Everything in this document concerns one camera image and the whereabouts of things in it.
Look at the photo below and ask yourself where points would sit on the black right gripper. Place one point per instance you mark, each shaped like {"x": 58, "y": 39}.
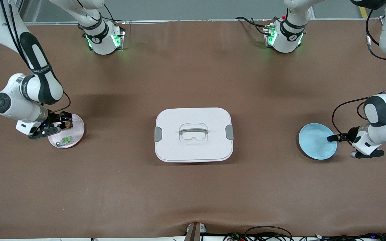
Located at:
{"x": 54, "y": 118}

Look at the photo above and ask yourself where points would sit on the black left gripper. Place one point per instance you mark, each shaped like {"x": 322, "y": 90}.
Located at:
{"x": 349, "y": 135}

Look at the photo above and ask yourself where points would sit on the black orange toy car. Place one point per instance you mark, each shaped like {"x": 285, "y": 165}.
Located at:
{"x": 68, "y": 125}

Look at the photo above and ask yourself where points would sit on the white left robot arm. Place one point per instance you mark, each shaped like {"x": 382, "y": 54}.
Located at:
{"x": 385, "y": 117}

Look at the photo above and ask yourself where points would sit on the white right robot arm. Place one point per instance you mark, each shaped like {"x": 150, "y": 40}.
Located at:
{"x": 40, "y": 83}

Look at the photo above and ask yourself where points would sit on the white lidded storage box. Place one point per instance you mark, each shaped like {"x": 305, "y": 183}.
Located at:
{"x": 193, "y": 147}

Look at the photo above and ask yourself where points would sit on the pale pink round plate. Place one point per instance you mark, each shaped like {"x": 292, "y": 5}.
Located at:
{"x": 75, "y": 134}

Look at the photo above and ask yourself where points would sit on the light blue round plate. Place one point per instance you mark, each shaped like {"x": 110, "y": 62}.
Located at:
{"x": 313, "y": 142}

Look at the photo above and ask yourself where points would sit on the brown table mat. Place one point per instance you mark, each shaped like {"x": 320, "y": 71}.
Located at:
{"x": 193, "y": 194}

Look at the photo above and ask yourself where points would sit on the green grey switch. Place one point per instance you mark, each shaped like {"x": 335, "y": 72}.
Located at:
{"x": 65, "y": 140}

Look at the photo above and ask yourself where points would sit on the aluminium table edge rail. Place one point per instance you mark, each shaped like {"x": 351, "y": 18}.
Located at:
{"x": 196, "y": 21}

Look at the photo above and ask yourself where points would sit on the metal mount bracket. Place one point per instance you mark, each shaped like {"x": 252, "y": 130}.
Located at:
{"x": 194, "y": 231}

